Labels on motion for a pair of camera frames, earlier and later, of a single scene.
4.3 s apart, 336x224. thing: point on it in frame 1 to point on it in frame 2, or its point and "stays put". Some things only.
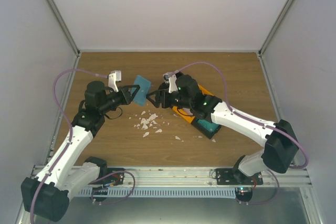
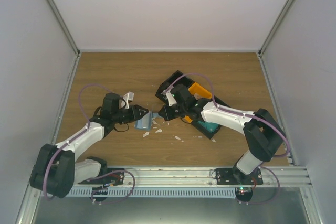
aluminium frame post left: (56, 13) stays put
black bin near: (208, 134) stays put
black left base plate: (115, 179) stays put
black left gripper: (127, 97) to (135, 113)
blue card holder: (145, 86) to (145, 122)
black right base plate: (235, 177) stays put
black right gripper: (164, 93) to (167, 116)
